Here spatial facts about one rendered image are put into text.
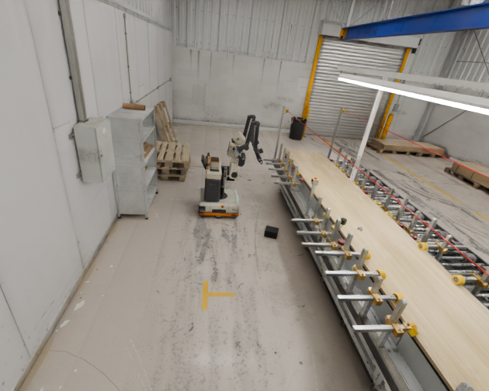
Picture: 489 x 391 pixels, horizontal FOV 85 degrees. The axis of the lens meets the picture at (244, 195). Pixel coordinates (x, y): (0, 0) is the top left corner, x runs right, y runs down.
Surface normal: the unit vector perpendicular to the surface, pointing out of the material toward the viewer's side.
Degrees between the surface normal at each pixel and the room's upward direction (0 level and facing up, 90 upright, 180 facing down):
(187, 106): 90
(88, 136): 90
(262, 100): 90
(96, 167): 90
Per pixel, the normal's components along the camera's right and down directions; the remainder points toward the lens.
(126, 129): 0.10, 0.47
